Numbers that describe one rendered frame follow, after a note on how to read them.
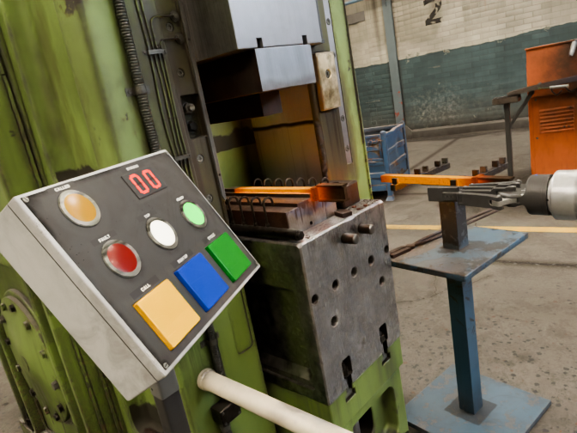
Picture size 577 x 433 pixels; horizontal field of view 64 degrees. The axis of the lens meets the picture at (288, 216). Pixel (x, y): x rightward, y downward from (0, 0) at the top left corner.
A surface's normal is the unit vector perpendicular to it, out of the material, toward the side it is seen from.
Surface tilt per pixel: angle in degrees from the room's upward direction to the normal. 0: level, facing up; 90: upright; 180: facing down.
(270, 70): 90
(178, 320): 60
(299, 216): 90
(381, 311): 90
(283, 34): 90
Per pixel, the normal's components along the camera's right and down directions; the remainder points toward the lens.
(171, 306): 0.72, -0.55
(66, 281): -0.29, 0.29
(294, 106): -0.66, 0.31
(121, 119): 0.73, 0.04
